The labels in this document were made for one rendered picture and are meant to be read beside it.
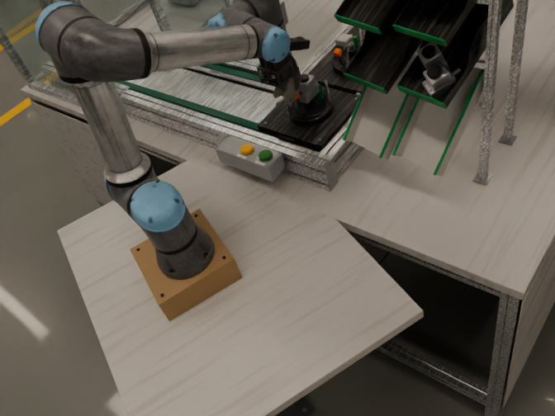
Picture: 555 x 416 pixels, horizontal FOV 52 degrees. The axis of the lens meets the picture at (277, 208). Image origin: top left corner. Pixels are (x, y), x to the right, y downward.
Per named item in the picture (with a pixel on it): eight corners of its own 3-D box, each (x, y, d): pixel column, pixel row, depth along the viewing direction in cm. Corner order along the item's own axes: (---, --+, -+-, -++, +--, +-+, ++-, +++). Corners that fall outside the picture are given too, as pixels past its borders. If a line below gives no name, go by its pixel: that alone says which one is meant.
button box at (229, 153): (272, 182, 165) (268, 167, 161) (220, 162, 176) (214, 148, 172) (286, 167, 168) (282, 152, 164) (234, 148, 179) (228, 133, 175)
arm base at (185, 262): (168, 289, 142) (153, 267, 134) (153, 248, 152) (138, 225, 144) (222, 262, 143) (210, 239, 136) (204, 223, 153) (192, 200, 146)
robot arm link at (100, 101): (137, 234, 141) (48, 32, 103) (110, 204, 150) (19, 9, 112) (177, 209, 146) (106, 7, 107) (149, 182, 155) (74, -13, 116)
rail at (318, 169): (330, 191, 163) (324, 164, 155) (130, 118, 210) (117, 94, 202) (340, 179, 166) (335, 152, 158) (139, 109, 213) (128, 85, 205)
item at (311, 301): (160, 492, 120) (155, 488, 118) (61, 236, 180) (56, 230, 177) (424, 317, 134) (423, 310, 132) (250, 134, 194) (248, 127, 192)
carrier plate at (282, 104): (322, 151, 162) (321, 145, 161) (258, 130, 175) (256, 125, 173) (365, 101, 173) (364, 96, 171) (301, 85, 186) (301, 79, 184)
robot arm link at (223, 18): (228, 29, 128) (265, 7, 131) (201, 15, 134) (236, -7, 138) (236, 59, 133) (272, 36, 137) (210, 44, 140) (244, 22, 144)
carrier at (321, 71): (367, 98, 174) (363, 63, 165) (304, 82, 186) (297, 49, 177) (405, 54, 185) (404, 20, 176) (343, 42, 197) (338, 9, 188)
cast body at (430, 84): (434, 101, 129) (425, 86, 124) (424, 89, 132) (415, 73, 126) (467, 80, 127) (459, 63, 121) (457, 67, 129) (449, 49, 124)
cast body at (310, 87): (307, 104, 166) (303, 84, 161) (296, 101, 168) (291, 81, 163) (323, 87, 170) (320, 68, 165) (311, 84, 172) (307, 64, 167)
